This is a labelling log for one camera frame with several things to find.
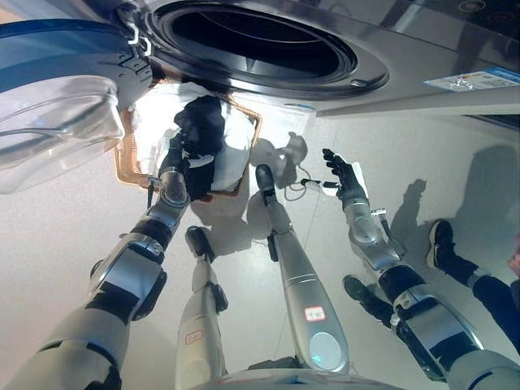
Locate robot left hand black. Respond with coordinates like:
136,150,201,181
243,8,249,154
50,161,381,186
156,129,193,176

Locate robot right hand black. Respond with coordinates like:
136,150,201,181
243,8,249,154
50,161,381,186
322,148,370,205

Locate black garment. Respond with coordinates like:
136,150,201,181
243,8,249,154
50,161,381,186
173,96,227,201

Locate brown rectangular laundry basket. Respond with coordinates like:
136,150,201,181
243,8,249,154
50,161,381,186
113,79,264,201

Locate white clothes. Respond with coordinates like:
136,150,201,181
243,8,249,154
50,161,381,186
129,80,252,192

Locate round washing machine door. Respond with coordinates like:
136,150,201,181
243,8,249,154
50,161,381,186
0,19,154,195

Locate grey front-load washing machine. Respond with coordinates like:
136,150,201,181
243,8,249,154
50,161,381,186
115,0,520,119

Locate black sneaker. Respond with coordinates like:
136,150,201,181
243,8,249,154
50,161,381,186
343,275,393,326
425,219,457,270

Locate robot right leg silver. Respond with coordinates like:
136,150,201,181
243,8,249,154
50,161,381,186
254,163,351,375

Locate robot leg silver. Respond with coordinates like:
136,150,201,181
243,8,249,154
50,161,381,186
174,226,229,390
254,163,351,375

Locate energy label sticker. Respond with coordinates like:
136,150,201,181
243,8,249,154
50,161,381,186
422,69,520,89

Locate robot left leg silver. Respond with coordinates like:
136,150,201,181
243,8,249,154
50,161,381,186
174,226,229,390

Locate person leg dark trousers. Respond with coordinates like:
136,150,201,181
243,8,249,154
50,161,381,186
444,251,520,339

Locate robot torso silver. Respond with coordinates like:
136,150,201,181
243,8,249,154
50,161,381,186
214,356,379,390

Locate thin white floor cable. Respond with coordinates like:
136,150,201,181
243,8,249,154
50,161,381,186
282,164,340,202

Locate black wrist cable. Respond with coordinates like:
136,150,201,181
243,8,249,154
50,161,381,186
371,207,407,257

